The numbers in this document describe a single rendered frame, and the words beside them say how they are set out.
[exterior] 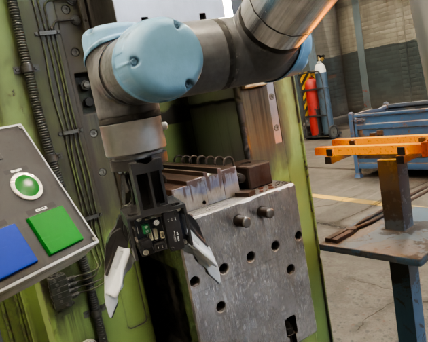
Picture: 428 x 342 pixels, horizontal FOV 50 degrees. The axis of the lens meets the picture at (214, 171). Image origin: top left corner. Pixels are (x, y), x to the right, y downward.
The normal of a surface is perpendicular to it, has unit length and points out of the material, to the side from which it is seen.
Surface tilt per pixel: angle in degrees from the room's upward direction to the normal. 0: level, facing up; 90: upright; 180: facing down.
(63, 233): 60
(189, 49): 90
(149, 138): 90
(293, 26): 144
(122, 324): 90
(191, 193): 90
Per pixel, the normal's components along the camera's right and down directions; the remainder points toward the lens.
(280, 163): 0.56, 0.04
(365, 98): -0.81, 0.24
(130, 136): 0.11, 0.15
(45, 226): 0.65, -0.54
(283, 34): -0.07, 0.92
